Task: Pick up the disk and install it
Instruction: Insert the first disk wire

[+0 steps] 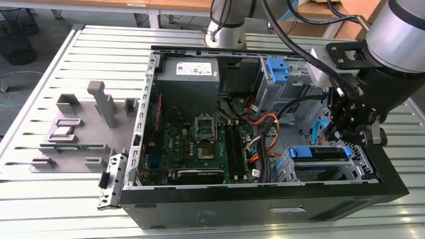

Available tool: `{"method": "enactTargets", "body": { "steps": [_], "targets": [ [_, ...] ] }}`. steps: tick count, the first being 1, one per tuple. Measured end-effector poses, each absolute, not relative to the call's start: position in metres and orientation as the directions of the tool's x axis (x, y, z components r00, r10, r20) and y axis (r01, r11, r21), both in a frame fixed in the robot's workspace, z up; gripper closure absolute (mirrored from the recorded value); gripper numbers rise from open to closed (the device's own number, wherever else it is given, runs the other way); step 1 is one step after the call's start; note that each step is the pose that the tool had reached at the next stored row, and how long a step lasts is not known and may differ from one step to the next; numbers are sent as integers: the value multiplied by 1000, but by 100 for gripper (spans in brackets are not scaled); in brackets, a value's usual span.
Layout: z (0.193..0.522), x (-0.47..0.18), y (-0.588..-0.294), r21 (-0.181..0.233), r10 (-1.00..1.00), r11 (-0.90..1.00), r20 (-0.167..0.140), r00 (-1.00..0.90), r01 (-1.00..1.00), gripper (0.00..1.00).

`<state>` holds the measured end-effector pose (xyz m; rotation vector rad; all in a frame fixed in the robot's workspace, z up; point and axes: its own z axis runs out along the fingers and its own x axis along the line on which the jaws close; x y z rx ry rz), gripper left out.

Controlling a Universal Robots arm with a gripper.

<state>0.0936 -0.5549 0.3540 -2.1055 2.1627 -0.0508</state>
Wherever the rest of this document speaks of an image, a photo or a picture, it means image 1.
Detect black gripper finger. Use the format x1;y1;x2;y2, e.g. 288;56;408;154
324;88;348;140
337;102;379;147

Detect blue data wire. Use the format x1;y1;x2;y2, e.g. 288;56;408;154
312;118;331;145

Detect orange power wire black plug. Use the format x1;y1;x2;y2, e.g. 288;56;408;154
317;125;333;146

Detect hard disk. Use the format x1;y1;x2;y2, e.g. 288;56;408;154
273;145;353;181

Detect silver disk bay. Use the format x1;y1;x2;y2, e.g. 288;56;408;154
284;145;381;184

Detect silver drive cage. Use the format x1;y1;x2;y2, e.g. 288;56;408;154
255;57;333;120

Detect blue drive carrier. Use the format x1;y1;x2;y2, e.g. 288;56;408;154
267;57;289;84

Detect wooden cabinet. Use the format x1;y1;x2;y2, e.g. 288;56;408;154
339;0;389;40

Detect black RAM slot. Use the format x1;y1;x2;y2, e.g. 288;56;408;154
224;120;240;180

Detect metal socket cover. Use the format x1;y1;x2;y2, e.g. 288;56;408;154
195;114;219;143

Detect CPU socket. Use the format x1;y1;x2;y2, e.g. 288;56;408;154
196;143;216;161

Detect grey power supply unit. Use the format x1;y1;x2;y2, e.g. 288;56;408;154
155;56;221;118

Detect black graphics card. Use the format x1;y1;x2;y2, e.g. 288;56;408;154
168;168;225;185

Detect black PC case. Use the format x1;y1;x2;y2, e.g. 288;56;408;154
96;44;411;230

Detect green motherboard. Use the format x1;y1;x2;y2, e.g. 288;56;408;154
143;117;259;185

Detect silver expansion card retainer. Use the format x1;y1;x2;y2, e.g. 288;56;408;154
96;150;130;212

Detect grey parts rack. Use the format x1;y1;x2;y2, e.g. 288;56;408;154
28;81;143;174

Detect green RAM stick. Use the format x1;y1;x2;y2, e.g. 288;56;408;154
39;143;104;152

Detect silver CPU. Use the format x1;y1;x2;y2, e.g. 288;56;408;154
52;126;75;136

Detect black waste bin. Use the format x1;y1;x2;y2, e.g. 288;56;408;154
0;19;40;66

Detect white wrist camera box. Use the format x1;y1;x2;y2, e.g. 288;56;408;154
305;46;335;87

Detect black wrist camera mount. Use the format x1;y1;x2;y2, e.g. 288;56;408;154
324;41;383;73

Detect orange wire bundle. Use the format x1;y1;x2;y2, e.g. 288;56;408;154
244;96;281;164

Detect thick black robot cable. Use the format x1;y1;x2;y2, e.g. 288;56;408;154
260;0;365;98

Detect black case cable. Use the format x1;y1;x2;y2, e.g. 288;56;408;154
259;91;333;184

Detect black plastic duct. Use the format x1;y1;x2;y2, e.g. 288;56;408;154
219;57;261;94

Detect short wooden desk white frame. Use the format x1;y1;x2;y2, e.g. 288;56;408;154
292;1;352;38

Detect thin red wire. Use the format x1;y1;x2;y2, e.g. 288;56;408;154
148;94;164;147

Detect long wooden desk white frame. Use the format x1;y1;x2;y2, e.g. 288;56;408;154
0;0;213;29

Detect blue floor cable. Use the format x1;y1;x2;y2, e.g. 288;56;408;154
0;71;43;109

